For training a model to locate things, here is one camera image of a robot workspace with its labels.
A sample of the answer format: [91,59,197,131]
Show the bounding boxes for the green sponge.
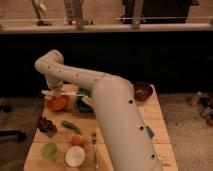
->
[146,126,155,139]

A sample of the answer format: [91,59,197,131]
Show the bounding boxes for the dark grape bunch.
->
[37,117,57,137]

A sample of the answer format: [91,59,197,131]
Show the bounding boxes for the white small bowl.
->
[65,146,85,167]

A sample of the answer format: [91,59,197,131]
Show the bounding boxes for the dark brown bowl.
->
[134,82,153,102]

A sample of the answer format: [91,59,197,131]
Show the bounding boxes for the green plastic tray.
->
[75,87,93,113]

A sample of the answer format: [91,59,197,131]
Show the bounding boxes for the light green cup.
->
[41,143,57,160]

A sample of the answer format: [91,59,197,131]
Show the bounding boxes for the green cucumber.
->
[61,120,81,134]

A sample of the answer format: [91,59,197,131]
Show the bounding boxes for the beige bread slice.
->
[82,96,93,106]

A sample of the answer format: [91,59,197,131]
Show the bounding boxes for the orange red bowl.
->
[44,96,69,112]

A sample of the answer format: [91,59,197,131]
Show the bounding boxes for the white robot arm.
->
[35,50,163,171]

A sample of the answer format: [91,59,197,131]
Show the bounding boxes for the orange tomato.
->
[71,134,85,146]

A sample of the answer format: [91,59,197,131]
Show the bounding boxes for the metal fork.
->
[91,132,99,169]

